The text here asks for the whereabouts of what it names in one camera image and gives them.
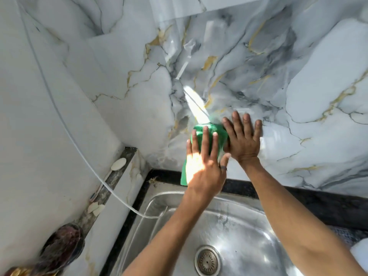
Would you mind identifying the grey patterned cloth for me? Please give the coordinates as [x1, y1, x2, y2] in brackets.
[328, 225, 368, 248]

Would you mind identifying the white oval soap bar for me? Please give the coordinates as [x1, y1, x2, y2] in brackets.
[110, 158, 127, 172]

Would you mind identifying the stainless steel sink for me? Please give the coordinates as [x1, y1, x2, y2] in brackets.
[110, 181, 306, 276]

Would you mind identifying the person's right forearm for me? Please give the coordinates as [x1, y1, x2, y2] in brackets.
[237, 156, 368, 276]

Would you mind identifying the person's left forearm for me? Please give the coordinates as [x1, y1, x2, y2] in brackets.
[122, 185, 226, 276]

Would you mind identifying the white plastic object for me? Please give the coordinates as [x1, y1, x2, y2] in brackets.
[349, 238, 368, 273]

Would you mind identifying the gold shiny object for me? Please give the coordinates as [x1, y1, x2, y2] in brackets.
[0, 267, 30, 276]

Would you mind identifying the thin white hose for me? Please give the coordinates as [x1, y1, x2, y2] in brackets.
[17, 0, 166, 219]

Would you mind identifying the dark round bowl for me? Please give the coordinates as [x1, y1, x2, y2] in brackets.
[39, 223, 85, 274]

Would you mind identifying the person's right hand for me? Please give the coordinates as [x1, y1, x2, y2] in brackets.
[222, 111, 263, 164]

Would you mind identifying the round metal sink drain strainer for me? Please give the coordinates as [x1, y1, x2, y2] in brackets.
[194, 245, 222, 276]

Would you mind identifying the person's left hand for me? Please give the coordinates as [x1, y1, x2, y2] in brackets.
[186, 125, 232, 196]

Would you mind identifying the white handled toothbrush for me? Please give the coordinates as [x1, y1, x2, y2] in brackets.
[90, 169, 113, 202]

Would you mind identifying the green cleaning cloth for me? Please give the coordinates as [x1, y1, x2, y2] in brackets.
[180, 122, 229, 187]

